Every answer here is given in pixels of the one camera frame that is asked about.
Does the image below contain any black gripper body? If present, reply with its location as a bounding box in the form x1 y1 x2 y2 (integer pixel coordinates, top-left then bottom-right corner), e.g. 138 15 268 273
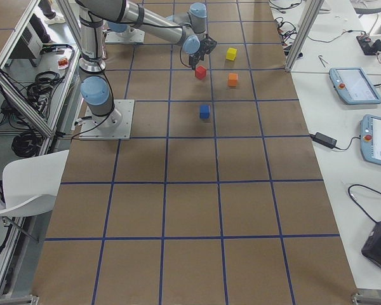
193 39 209 57

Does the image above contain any red block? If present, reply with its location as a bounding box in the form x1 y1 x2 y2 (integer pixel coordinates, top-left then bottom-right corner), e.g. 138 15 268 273
194 65 207 80

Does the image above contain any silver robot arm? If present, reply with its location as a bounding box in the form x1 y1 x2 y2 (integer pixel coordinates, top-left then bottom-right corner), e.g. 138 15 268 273
77 1 217 129

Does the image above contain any yellow block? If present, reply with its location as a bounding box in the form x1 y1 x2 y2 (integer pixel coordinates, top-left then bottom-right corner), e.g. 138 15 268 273
225 47 237 61

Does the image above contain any orange block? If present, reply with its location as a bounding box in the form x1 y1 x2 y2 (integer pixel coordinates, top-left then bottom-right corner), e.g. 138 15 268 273
227 72 239 88

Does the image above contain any blue block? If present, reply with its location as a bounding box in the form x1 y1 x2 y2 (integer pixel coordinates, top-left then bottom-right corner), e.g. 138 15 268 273
199 104 211 119

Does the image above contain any allen key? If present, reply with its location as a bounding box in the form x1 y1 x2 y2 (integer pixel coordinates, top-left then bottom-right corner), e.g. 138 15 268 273
318 55 327 67

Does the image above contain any black power brick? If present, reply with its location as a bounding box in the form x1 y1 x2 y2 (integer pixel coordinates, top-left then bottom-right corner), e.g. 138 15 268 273
310 132 337 149

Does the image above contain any far teach pendant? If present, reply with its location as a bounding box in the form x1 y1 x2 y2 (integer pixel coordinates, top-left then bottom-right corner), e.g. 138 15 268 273
328 67 381 105

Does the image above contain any teach pendant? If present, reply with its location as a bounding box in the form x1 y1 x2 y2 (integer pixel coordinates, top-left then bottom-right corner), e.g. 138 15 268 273
328 67 381 105
360 114 381 165

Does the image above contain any near teach pendant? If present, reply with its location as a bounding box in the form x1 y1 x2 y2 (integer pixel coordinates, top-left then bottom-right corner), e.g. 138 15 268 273
360 114 381 165

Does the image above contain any white chair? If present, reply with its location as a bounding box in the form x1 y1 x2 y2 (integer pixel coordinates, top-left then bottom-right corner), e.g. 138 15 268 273
0 150 69 217

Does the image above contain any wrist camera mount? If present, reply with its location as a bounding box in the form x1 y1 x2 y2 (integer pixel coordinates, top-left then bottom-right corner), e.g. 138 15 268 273
205 36 217 54

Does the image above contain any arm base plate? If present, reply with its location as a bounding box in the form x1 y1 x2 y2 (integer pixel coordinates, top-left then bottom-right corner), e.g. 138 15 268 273
78 99 135 140
105 27 145 44

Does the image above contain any aluminium frame post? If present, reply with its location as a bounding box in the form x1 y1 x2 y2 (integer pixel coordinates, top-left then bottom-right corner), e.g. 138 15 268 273
285 0 324 72

